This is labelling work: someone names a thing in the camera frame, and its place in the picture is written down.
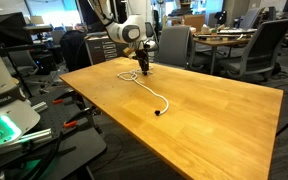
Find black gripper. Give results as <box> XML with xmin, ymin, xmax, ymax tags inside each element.
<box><xmin>136</xmin><ymin>50</ymin><xmax>149</xmax><ymax>76</ymax></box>

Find white rope with taped ends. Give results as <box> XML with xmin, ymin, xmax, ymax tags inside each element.
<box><xmin>117</xmin><ymin>67</ymin><xmax>170</xmax><ymax>117</ymax></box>

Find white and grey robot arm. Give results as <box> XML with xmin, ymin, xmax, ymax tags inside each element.
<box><xmin>0</xmin><ymin>0</ymin><xmax>150</xmax><ymax>148</ymax></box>

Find grey office chair near table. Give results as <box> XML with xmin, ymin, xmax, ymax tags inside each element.
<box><xmin>155</xmin><ymin>26</ymin><xmax>194</xmax><ymax>69</ymax></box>

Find black mesh office chair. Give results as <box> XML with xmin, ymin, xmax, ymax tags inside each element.
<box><xmin>145</xmin><ymin>22</ymin><xmax>158</xmax><ymax>41</ymax></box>

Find wooden office desk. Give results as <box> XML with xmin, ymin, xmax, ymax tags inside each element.
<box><xmin>193</xmin><ymin>27</ymin><xmax>288</xmax><ymax>76</ymax></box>

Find black perforated mounting board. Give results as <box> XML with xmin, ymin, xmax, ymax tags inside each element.
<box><xmin>0</xmin><ymin>90</ymin><xmax>107</xmax><ymax>180</ymax></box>

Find grey office chair right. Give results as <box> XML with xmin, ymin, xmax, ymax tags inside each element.
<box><xmin>219</xmin><ymin>19</ymin><xmax>288</xmax><ymax>80</ymax></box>

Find wrist camera on wooden mount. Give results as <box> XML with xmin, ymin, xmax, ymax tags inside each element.
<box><xmin>123</xmin><ymin>47</ymin><xmax>136</xmax><ymax>59</ymax></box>

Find orange handled clamp near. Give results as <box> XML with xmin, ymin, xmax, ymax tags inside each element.
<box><xmin>63</xmin><ymin>108</ymin><xmax>96</xmax><ymax>129</ymax></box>

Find orange handled clamp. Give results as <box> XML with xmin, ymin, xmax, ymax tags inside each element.
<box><xmin>52</xmin><ymin>92</ymin><xmax>82</xmax><ymax>104</ymax></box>
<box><xmin>63</xmin><ymin>108</ymin><xmax>96</xmax><ymax>129</ymax></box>

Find orange handled clamp far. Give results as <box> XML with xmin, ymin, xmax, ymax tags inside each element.
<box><xmin>52</xmin><ymin>92</ymin><xmax>82</xmax><ymax>104</ymax></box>

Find silver aluminium extrusion rail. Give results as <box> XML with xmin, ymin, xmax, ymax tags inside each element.
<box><xmin>18</xmin><ymin>102</ymin><xmax>52</xmax><ymax>143</ymax></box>

